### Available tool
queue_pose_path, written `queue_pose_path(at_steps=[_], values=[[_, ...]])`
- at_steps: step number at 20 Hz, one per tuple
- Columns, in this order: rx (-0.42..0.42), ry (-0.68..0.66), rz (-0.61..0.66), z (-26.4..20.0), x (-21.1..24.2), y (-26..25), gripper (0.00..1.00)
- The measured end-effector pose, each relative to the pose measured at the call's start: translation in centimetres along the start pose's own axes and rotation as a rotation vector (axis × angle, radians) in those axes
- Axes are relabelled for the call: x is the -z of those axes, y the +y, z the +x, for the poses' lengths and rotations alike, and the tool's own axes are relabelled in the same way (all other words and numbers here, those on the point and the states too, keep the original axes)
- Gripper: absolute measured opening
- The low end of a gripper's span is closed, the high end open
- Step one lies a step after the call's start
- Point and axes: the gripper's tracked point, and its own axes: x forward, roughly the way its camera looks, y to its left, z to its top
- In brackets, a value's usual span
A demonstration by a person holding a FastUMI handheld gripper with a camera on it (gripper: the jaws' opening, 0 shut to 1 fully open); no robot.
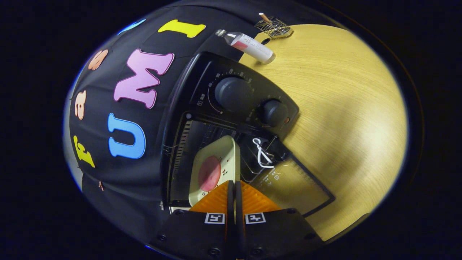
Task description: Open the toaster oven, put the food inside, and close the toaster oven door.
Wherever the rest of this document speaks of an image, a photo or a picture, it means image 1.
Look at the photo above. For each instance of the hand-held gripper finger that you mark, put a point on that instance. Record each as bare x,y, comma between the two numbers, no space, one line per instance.
231,216
239,216

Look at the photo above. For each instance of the round pink food slice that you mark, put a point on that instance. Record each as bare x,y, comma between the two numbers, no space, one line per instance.
209,173

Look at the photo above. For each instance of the square cream plate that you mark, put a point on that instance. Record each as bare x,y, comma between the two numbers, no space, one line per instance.
227,151

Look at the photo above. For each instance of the black toaster oven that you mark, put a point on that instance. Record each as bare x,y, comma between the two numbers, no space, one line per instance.
202,72

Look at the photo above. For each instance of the small red clip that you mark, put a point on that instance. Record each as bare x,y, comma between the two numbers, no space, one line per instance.
101,186

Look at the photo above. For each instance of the clear bottle with pink label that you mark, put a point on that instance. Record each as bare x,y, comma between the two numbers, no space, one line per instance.
252,47

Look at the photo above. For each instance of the black backdrop cloth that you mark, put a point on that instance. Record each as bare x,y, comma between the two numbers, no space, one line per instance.
104,90

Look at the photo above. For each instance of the small stick with pink tip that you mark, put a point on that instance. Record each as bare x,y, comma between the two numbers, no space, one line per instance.
265,18

